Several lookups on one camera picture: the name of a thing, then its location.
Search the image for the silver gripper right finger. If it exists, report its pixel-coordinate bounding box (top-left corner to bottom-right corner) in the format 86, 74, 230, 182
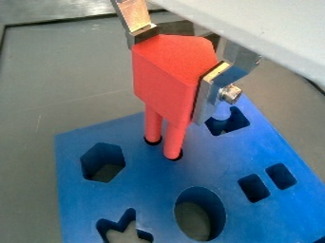
191, 40, 262, 125

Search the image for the red three-prong object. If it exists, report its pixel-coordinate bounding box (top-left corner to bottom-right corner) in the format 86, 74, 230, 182
132, 34, 217, 159

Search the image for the blue shape-sorter block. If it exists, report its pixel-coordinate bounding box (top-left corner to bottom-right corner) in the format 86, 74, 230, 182
55, 98, 325, 243

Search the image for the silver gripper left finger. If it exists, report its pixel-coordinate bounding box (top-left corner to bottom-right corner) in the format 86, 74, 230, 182
111, 0, 158, 48

